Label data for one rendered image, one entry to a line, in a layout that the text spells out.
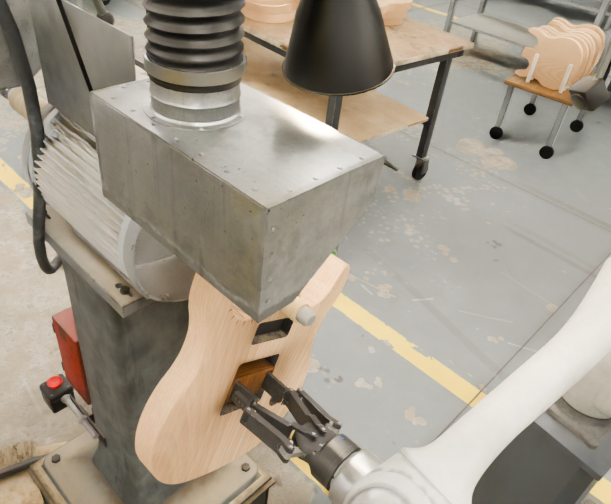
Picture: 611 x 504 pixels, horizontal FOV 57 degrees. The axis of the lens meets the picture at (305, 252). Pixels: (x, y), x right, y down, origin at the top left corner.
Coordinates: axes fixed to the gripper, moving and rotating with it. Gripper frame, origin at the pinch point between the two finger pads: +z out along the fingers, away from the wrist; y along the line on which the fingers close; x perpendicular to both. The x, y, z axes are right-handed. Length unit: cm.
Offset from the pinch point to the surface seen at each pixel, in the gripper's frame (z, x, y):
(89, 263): 37.0, 2.3, -8.5
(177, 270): 15.8, 12.9, -8.4
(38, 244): 51, -1, -11
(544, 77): 98, 102, 354
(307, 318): -7.3, 18.3, -5.2
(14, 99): 78, 19, -8
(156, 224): 5.0, 26.2, -25.2
